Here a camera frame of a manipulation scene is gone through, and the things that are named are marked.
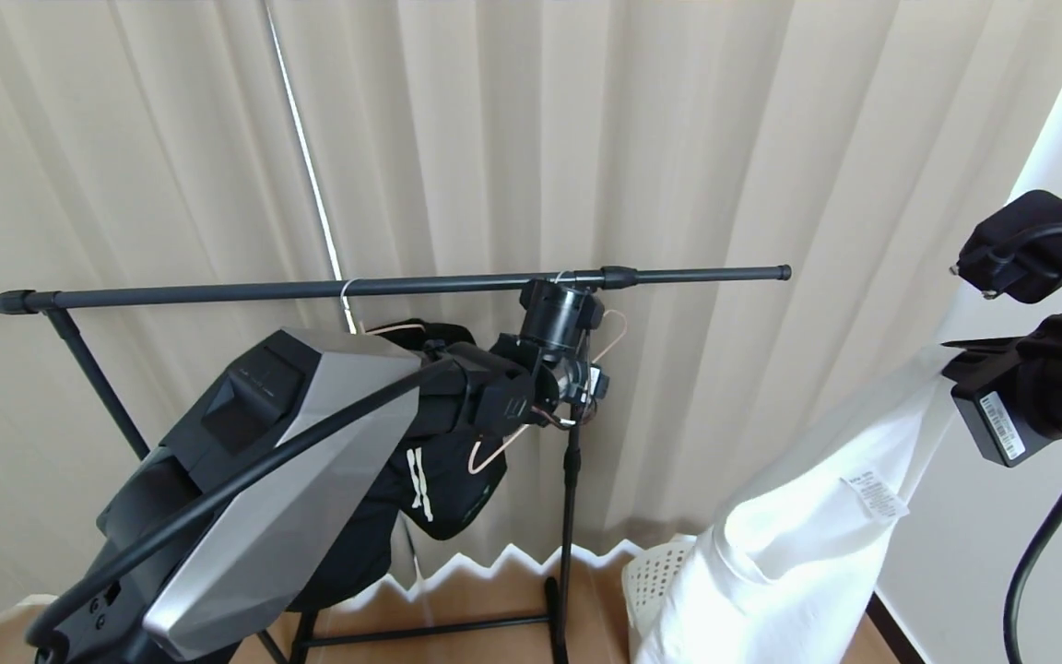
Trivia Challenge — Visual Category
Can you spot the white garment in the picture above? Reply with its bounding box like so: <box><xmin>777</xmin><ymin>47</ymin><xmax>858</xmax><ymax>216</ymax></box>
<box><xmin>631</xmin><ymin>344</ymin><xmax>967</xmax><ymax>664</ymax></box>

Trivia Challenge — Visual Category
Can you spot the black clothes rack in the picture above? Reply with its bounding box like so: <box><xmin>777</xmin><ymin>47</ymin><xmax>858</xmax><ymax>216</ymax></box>
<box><xmin>0</xmin><ymin>264</ymin><xmax>793</xmax><ymax>664</ymax></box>

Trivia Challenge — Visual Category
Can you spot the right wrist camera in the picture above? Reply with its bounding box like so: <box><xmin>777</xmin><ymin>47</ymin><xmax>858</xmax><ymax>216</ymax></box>
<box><xmin>950</xmin><ymin>189</ymin><xmax>1062</xmax><ymax>307</ymax></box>

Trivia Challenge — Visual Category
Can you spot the black cable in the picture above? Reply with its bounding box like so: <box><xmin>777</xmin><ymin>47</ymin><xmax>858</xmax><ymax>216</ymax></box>
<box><xmin>27</xmin><ymin>355</ymin><xmax>460</xmax><ymax>664</ymax></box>
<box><xmin>529</xmin><ymin>404</ymin><xmax>580</xmax><ymax>432</ymax></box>
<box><xmin>1002</xmin><ymin>397</ymin><xmax>1062</xmax><ymax>664</ymax></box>

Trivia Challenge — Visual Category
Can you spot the white laundry basket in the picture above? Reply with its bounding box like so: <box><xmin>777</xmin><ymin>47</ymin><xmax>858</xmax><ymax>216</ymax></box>
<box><xmin>620</xmin><ymin>533</ymin><xmax>700</xmax><ymax>646</ymax></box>

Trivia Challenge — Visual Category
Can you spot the pink clothes hanger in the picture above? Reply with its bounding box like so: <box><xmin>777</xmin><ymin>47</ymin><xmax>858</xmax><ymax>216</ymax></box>
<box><xmin>339</xmin><ymin>277</ymin><xmax>428</xmax><ymax>338</ymax></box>
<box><xmin>466</xmin><ymin>270</ymin><xmax>631</xmax><ymax>477</ymax></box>

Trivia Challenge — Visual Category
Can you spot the black garment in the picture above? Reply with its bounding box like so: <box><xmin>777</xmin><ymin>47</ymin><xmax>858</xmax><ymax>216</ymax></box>
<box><xmin>289</xmin><ymin>319</ymin><xmax>511</xmax><ymax>611</ymax></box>

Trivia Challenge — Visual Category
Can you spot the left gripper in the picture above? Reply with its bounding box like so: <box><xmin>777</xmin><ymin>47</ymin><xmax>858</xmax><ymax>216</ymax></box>
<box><xmin>568</xmin><ymin>360</ymin><xmax>612</xmax><ymax>425</ymax></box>

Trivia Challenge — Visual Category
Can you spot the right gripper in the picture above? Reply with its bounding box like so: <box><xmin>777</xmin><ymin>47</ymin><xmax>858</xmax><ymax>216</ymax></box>
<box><xmin>939</xmin><ymin>302</ymin><xmax>1062</xmax><ymax>468</ymax></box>

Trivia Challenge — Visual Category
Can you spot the beige curtain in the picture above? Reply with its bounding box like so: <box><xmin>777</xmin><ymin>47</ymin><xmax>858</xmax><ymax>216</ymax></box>
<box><xmin>0</xmin><ymin>0</ymin><xmax>1062</xmax><ymax>610</ymax></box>

